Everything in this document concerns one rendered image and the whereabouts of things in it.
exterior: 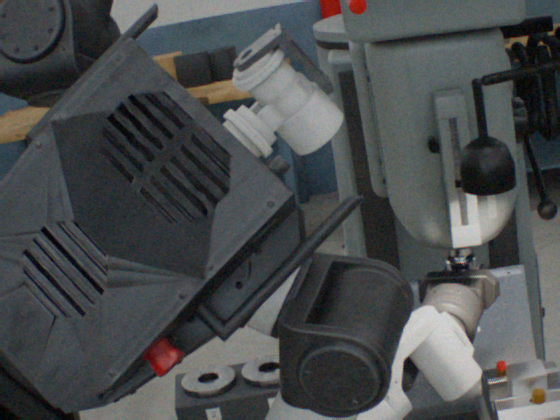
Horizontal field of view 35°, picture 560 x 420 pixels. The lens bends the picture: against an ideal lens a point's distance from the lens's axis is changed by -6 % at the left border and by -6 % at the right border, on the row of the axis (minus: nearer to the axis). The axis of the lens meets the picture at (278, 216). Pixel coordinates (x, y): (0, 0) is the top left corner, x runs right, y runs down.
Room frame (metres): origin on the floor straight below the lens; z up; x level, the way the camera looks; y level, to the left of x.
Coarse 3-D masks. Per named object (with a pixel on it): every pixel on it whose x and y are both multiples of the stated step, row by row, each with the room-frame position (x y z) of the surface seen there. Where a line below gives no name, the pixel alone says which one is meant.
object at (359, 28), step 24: (384, 0) 1.16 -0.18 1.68; (408, 0) 1.15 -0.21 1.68; (432, 0) 1.15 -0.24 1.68; (456, 0) 1.15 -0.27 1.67; (480, 0) 1.14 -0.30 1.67; (504, 0) 1.14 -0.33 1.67; (360, 24) 1.16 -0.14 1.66; (384, 24) 1.16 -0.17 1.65; (408, 24) 1.15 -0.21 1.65; (432, 24) 1.15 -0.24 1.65; (456, 24) 1.15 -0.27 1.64; (480, 24) 1.15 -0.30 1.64; (504, 24) 1.15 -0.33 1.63
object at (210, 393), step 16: (208, 368) 1.37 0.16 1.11; (224, 368) 1.36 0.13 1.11; (240, 368) 1.37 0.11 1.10; (256, 368) 1.34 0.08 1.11; (272, 368) 1.35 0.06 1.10; (176, 384) 1.35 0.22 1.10; (192, 384) 1.32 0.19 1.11; (208, 384) 1.31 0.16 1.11; (224, 384) 1.30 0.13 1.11; (240, 384) 1.32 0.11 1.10; (256, 384) 1.30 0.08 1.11; (272, 384) 1.29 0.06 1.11; (176, 400) 1.30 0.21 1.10; (192, 400) 1.29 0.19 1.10; (208, 400) 1.28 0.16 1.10; (224, 400) 1.28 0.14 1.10; (240, 400) 1.28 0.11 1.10; (256, 400) 1.28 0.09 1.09; (272, 400) 1.28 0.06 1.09; (176, 416) 1.28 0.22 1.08; (192, 416) 1.27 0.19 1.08; (208, 416) 1.27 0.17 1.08; (224, 416) 1.28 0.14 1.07; (240, 416) 1.28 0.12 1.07; (256, 416) 1.28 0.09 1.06
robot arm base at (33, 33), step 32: (0, 0) 0.94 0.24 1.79; (32, 0) 0.92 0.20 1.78; (64, 0) 0.92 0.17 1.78; (0, 32) 0.92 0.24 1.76; (32, 32) 0.91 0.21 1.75; (64, 32) 0.91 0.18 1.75; (0, 64) 0.92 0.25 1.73; (32, 64) 0.91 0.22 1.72; (64, 64) 0.90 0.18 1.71; (32, 96) 0.95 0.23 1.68
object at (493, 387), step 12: (540, 360) 1.40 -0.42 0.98; (492, 372) 1.32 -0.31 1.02; (552, 372) 1.29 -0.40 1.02; (492, 384) 1.29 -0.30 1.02; (504, 384) 1.29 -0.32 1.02; (552, 384) 1.28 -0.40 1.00; (480, 396) 1.40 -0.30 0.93; (492, 396) 1.29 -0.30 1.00; (504, 396) 1.29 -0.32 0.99; (480, 408) 1.37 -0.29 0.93; (492, 408) 1.28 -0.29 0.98
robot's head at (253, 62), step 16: (272, 32) 0.96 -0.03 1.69; (256, 48) 0.95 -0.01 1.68; (272, 48) 0.94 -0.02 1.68; (288, 48) 0.94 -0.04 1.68; (240, 64) 0.95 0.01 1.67; (256, 64) 0.94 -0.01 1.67; (272, 64) 0.94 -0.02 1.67; (304, 64) 0.94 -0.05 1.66; (240, 80) 0.95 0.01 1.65; (320, 80) 0.95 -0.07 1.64
